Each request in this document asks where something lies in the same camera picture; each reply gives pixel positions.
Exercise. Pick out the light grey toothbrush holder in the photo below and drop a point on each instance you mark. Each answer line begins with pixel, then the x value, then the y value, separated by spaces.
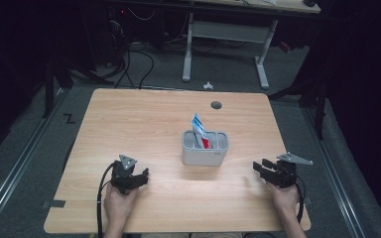
pixel 205 158

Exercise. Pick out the metal floor rail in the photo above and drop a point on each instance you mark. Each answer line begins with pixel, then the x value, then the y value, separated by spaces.
pixel 334 178
pixel 20 158

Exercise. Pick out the red and white toothpaste tube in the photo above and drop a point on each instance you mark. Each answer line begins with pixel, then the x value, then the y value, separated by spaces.
pixel 199 129

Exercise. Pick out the white table frame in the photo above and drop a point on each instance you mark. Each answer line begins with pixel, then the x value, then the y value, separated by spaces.
pixel 231 31

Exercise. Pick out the black metal stand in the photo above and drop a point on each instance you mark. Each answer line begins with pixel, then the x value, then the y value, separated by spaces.
pixel 320 109
pixel 49 89

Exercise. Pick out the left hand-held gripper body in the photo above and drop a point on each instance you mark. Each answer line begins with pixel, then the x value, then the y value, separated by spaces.
pixel 120 175

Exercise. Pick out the person's right hand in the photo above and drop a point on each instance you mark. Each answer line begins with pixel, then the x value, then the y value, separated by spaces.
pixel 286 200

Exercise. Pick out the black tape strip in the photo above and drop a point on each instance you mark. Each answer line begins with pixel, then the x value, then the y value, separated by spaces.
pixel 54 204

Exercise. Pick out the small white floor object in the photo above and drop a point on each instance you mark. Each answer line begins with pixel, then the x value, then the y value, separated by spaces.
pixel 208 86

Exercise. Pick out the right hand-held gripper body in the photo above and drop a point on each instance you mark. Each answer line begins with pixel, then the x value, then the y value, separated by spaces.
pixel 286 173

